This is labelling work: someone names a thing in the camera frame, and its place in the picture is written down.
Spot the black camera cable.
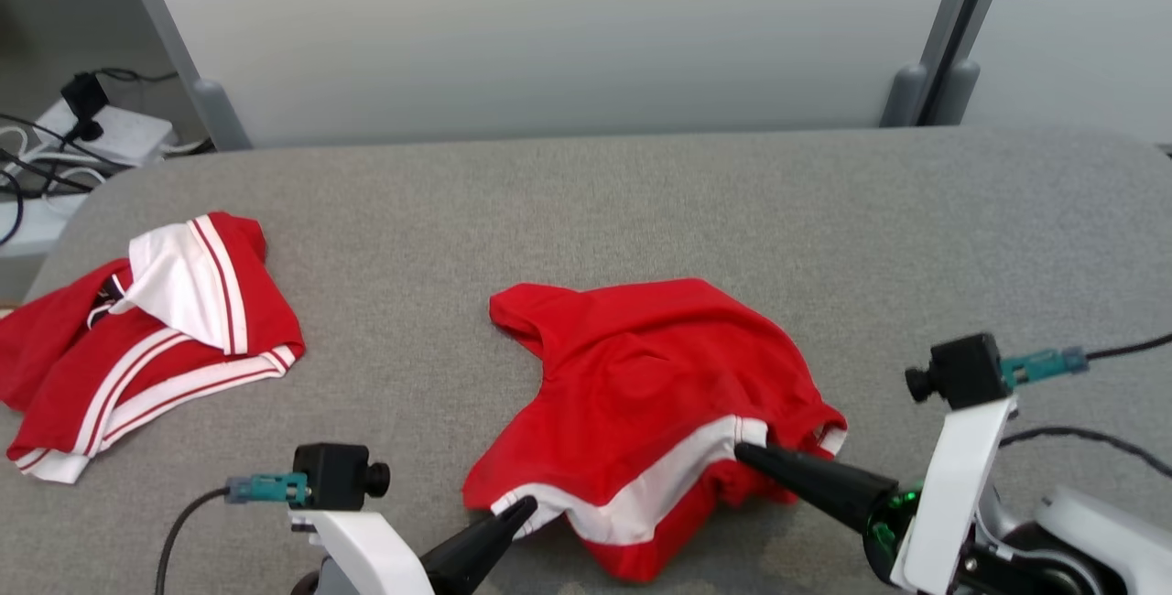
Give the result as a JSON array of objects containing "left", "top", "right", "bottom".
[
  {"left": 156, "top": 473, "right": 309, "bottom": 595},
  {"left": 1001, "top": 334, "right": 1172, "bottom": 392}
]

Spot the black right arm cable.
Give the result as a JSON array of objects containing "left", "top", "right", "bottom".
[{"left": 998, "top": 427, "right": 1172, "bottom": 479}]

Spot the white flat box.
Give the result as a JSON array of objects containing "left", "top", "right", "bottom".
[{"left": 0, "top": 194, "right": 90, "bottom": 257}]

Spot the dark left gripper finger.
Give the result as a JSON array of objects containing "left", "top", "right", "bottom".
[{"left": 419, "top": 496, "right": 538, "bottom": 595}]

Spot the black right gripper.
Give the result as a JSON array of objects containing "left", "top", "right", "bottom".
[{"left": 734, "top": 442, "right": 921, "bottom": 582}]

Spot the grey partition post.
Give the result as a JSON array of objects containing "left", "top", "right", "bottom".
[
  {"left": 114, "top": 0, "right": 253, "bottom": 152},
  {"left": 879, "top": 0, "right": 990, "bottom": 127},
  {"left": 932, "top": 0, "right": 1022, "bottom": 127}
]

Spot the white right camera bracket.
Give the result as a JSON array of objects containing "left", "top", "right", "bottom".
[{"left": 890, "top": 396, "right": 1017, "bottom": 595}]

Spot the black right camera cable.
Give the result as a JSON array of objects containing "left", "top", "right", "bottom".
[{"left": 1001, "top": 334, "right": 1172, "bottom": 392}]

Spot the white power strip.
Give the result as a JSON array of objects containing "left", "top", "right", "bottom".
[{"left": 35, "top": 99, "right": 175, "bottom": 166}]

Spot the white partition panel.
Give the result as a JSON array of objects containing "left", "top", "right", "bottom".
[
  {"left": 957, "top": 0, "right": 1172, "bottom": 146},
  {"left": 133, "top": 0, "right": 967, "bottom": 149}
]

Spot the black plug adapter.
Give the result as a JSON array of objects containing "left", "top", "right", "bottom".
[{"left": 60, "top": 71, "right": 109, "bottom": 143}]

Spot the black left camera cable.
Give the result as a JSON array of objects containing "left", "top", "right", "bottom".
[{"left": 156, "top": 473, "right": 309, "bottom": 595}]

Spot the red garment striped white trim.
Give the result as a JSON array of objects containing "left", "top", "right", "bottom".
[{"left": 0, "top": 212, "right": 306, "bottom": 484}]

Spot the red shorts white band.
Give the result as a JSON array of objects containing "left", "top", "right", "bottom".
[{"left": 462, "top": 278, "right": 848, "bottom": 583}]

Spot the white floor cable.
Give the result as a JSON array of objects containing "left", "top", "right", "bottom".
[{"left": 0, "top": 126, "right": 102, "bottom": 211}]

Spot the black looped floor cable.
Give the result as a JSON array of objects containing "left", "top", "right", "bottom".
[{"left": 0, "top": 112, "right": 111, "bottom": 248}]

